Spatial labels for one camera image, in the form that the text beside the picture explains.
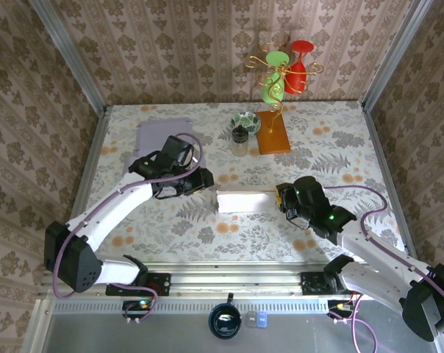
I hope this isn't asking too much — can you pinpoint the white paper box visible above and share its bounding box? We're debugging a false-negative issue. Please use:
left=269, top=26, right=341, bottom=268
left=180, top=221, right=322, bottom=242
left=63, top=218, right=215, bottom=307
left=215, top=187, right=282, bottom=215

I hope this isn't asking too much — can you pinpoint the lavender paper box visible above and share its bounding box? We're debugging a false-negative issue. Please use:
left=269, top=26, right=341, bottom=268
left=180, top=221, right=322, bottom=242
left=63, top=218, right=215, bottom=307
left=127, top=117, right=209, bottom=178

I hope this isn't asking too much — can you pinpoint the floral patterned tablecloth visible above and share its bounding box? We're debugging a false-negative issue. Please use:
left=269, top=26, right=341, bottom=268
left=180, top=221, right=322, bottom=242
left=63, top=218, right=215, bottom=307
left=72, top=101, right=409, bottom=264

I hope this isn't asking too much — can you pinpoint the glass jar black lid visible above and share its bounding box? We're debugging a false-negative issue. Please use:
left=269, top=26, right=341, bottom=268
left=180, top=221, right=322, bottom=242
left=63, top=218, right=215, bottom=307
left=230, top=124, right=251, bottom=158

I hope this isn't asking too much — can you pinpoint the leaf pattern bowl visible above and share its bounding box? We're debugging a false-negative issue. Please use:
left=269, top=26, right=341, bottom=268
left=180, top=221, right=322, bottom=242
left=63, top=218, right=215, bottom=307
left=231, top=110, right=262, bottom=135

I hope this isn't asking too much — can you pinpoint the small circuit board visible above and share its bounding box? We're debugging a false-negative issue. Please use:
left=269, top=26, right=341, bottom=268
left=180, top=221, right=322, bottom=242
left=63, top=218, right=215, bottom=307
left=122, top=299, right=154, bottom=319
left=326, top=299, right=357, bottom=319

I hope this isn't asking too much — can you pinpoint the dark blue mug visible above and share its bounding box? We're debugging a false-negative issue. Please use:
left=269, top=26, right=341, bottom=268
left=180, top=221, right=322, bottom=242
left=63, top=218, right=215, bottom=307
left=207, top=292, right=243, bottom=340

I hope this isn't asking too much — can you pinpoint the green wine glass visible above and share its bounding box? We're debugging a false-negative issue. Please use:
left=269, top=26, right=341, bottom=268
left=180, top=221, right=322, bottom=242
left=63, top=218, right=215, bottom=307
left=260, top=50, right=291, bottom=104

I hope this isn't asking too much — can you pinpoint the red wine glass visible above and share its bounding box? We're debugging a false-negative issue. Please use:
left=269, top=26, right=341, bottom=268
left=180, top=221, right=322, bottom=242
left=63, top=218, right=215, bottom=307
left=283, top=39, right=315, bottom=95

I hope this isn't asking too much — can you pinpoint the grey metal panel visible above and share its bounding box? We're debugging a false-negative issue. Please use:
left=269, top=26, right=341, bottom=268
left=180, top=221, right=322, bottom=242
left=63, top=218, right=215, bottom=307
left=21, top=298, right=444, bottom=353

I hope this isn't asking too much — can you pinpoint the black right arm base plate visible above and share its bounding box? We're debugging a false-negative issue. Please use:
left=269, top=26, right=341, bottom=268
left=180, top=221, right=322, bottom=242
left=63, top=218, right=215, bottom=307
left=300, top=270, right=370, bottom=296

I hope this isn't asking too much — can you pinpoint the aluminium table side rail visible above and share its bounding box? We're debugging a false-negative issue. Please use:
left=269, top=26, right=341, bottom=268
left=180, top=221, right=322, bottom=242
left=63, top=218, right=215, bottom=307
left=361, top=102, right=420, bottom=268
left=55, top=106, right=111, bottom=271

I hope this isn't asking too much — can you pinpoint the aluminium frame cross rail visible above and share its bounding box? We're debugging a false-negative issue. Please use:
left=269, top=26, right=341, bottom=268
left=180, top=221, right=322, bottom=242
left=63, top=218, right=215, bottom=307
left=37, top=267, right=440, bottom=299

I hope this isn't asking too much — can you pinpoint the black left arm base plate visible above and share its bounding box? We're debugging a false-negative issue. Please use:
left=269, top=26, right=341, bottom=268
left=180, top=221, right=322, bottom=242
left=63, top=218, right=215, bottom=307
left=104, top=272, right=172, bottom=297

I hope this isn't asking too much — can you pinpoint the grey slotted cable duct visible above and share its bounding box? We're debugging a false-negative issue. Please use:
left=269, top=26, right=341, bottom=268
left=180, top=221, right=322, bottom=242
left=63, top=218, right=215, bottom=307
left=51, top=299, right=332, bottom=315

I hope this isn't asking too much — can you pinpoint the aluminium frame post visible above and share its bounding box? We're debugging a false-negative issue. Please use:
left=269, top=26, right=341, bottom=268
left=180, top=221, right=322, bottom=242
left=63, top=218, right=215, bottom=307
left=361, top=0, right=434, bottom=112
left=29, top=0, right=110, bottom=113

